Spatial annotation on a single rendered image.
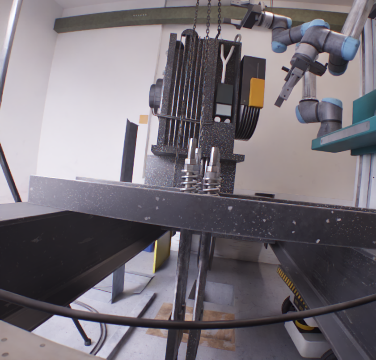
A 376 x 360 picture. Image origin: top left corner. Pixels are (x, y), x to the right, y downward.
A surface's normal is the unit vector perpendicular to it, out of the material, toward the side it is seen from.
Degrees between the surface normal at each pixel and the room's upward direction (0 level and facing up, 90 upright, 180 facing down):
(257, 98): 90
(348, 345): 0
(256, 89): 90
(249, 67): 90
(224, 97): 90
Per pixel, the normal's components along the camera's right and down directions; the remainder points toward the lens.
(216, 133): 0.05, 0.01
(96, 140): -0.18, -0.01
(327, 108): -0.76, -0.07
